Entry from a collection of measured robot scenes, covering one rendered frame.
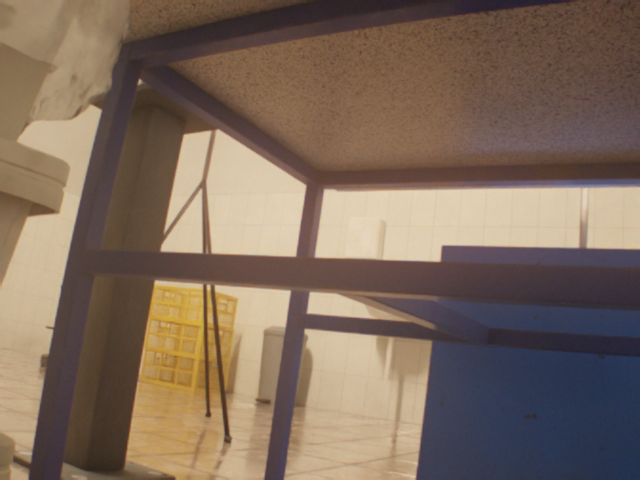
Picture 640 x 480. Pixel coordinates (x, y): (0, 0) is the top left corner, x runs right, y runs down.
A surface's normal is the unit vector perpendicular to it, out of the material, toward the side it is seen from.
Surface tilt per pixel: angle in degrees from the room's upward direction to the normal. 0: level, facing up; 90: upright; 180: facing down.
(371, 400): 90
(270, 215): 90
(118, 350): 90
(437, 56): 180
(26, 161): 90
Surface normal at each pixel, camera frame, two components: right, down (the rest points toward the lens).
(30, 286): 0.88, 0.01
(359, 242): -0.47, -0.25
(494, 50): -0.13, 0.97
